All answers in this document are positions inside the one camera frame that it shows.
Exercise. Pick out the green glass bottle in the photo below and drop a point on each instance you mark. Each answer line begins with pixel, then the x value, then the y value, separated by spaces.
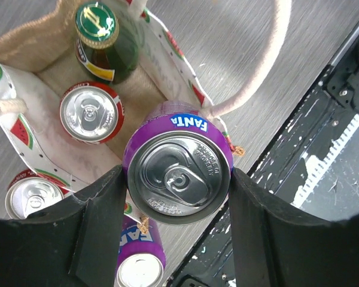
pixel 104 47

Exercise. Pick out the red cola can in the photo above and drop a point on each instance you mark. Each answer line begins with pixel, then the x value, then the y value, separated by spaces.
pixel 28 193
pixel 91 112

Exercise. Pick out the brown canvas tote bag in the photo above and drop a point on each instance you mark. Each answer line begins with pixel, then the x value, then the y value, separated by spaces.
pixel 38 64

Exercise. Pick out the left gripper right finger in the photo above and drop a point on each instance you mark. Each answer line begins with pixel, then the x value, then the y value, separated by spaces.
pixel 277 244

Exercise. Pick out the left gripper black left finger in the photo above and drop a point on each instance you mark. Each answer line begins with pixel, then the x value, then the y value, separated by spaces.
pixel 71 243

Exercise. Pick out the purple Fanta can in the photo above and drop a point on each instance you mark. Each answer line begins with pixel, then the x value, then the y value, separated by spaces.
pixel 178 165

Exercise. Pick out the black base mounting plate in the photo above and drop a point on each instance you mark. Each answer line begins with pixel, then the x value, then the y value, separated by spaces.
pixel 278 170

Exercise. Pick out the purple soda can front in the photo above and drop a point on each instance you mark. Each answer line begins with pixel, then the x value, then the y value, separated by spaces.
pixel 141 257

